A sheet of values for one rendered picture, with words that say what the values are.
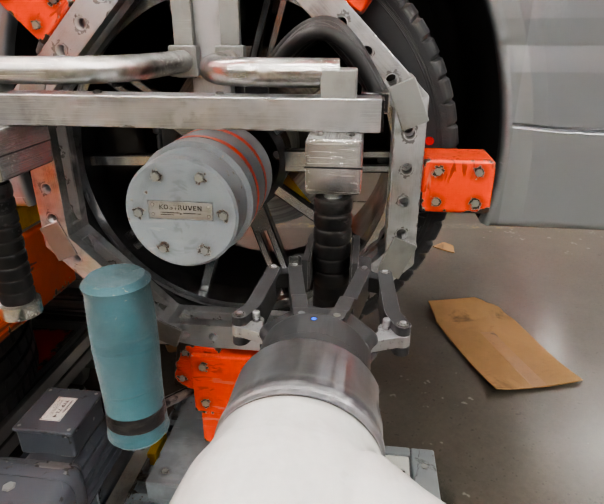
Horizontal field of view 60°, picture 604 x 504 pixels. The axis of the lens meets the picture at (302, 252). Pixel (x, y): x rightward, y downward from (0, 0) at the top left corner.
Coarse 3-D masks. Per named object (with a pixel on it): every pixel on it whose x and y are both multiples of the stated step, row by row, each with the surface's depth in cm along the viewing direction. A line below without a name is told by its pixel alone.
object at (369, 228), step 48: (144, 0) 71; (288, 0) 69; (144, 48) 87; (96, 144) 84; (144, 144) 102; (288, 144) 81; (96, 192) 84; (288, 192) 81; (384, 192) 83; (192, 288) 89; (240, 288) 92
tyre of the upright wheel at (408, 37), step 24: (384, 0) 67; (384, 24) 68; (408, 24) 68; (408, 48) 69; (432, 48) 69; (432, 72) 69; (432, 96) 71; (432, 120) 72; (456, 120) 73; (432, 144) 73; (456, 144) 74; (432, 216) 77; (432, 240) 82
